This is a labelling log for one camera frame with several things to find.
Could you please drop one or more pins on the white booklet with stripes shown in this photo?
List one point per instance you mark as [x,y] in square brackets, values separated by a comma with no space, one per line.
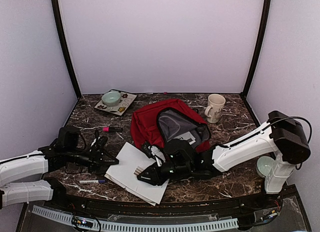
[132,162]

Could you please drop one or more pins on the grey black and white magazine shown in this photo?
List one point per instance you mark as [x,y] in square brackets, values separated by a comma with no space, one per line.
[187,137]

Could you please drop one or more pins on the pink capped black marker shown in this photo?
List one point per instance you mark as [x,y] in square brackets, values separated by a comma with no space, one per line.
[112,129]

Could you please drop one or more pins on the floral patterned square plate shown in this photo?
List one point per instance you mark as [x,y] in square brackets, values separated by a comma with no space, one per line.
[119,109]

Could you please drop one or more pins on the white pen purple cap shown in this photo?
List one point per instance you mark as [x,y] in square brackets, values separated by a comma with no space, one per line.
[92,181]

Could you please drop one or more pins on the white mug with red pattern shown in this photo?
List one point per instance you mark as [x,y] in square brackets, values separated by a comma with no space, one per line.
[215,104]

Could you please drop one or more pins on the black enclosure frame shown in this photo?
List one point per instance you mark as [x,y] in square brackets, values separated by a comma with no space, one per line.
[220,194]

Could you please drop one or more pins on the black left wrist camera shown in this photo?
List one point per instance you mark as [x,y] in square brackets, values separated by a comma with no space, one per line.
[68,137]

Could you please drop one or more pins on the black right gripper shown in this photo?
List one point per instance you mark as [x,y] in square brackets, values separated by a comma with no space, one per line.
[155,178]

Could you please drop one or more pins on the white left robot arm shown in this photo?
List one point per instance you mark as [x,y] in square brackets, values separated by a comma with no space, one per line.
[39,162]

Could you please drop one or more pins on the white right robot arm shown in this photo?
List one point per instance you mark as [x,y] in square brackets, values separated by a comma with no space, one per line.
[281,134]

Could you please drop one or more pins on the red backpack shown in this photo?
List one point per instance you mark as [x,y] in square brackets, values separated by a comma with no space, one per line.
[147,124]

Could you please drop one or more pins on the white slotted cable duct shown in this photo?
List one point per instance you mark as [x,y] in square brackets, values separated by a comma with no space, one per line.
[122,223]

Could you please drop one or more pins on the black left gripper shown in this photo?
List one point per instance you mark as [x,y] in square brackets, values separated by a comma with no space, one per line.
[95,161]

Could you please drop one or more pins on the pale green ceramic bowl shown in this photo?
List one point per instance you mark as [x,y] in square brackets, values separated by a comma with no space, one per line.
[111,98]

